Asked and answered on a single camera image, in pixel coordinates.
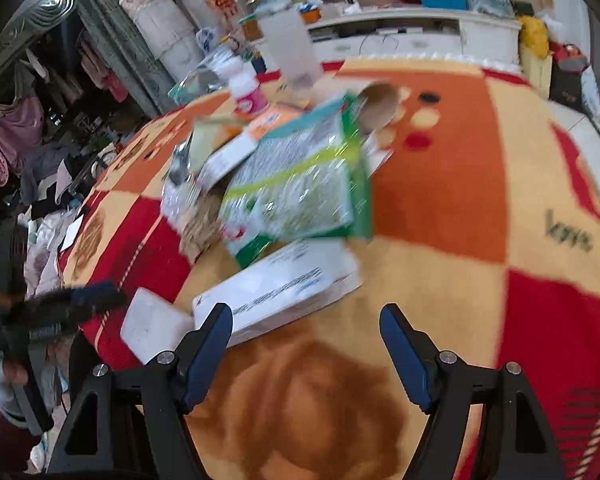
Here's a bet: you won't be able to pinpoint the translucent plastic container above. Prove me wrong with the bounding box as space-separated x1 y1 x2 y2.
256 7 326 93

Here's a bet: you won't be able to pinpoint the green clear plastic packet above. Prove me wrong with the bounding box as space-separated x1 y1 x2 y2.
217 92 376 268

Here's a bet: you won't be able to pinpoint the grey clothes pile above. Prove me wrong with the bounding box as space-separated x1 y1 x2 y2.
20 142 88 206

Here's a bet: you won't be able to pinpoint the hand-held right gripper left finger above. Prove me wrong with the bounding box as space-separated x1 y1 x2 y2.
47 302 235 480

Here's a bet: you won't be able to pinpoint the white foam piece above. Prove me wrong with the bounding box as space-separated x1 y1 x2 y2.
120 287 196 366

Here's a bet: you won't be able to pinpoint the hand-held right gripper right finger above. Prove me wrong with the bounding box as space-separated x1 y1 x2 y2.
378 303 566 480

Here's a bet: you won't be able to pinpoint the lace covered air conditioner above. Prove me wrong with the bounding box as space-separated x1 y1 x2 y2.
117 0 206 83

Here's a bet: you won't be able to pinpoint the grey green curtain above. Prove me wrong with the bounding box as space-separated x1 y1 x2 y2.
75 0 176 116

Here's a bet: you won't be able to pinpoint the pink hanging clothes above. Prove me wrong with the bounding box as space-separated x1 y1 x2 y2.
0 95 46 186

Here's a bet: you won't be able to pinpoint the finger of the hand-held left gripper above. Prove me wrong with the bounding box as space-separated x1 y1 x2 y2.
10 281 129 335

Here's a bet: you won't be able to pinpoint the white bottle pink label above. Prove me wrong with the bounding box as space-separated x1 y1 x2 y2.
228 71 271 117

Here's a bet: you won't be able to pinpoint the yellow bag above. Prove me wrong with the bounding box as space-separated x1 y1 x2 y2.
517 15 551 58

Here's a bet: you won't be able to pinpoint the person's left hand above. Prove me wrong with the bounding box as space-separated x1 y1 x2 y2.
0 350 31 417

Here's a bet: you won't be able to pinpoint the beige paper box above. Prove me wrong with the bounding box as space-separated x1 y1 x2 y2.
520 50 553 97

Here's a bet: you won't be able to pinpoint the black bag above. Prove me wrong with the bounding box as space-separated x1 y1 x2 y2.
547 42 591 106

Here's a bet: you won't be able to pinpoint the white paper box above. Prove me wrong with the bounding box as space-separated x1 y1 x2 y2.
191 238 365 348

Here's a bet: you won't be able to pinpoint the orange white carton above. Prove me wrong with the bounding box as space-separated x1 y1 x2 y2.
197 102 311 188

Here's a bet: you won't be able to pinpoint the white tv cabinet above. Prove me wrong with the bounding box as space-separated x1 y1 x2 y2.
300 2 523 68

